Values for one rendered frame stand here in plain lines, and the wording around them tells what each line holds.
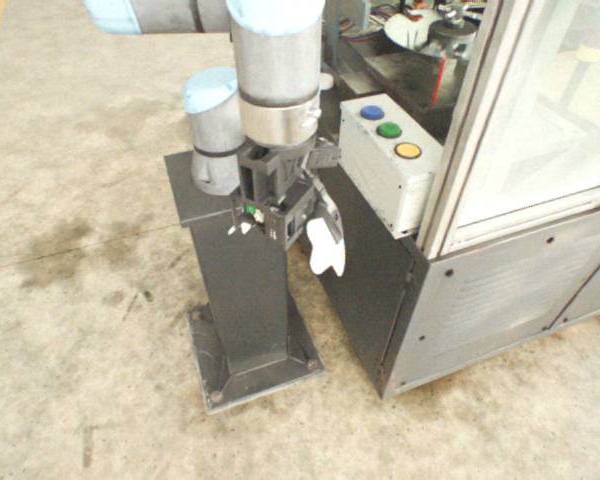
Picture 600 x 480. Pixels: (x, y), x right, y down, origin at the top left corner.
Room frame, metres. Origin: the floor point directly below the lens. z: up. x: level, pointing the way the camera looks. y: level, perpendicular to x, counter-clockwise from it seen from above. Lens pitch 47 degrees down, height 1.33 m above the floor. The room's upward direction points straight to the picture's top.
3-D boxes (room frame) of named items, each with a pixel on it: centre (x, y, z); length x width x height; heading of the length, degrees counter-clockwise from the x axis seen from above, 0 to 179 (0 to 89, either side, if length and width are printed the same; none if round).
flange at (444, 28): (1.08, -0.38, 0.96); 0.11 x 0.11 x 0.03
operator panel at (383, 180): (0.71, -0.19, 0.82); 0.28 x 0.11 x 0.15; 20
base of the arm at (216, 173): (0.77, 0.17, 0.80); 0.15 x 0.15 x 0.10
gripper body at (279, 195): (0.36, 0.02, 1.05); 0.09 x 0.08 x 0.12; 150
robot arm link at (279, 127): (0.36, 0.02, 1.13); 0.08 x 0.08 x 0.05
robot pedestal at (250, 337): (0.77, 0.17, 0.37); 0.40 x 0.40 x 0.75; 20
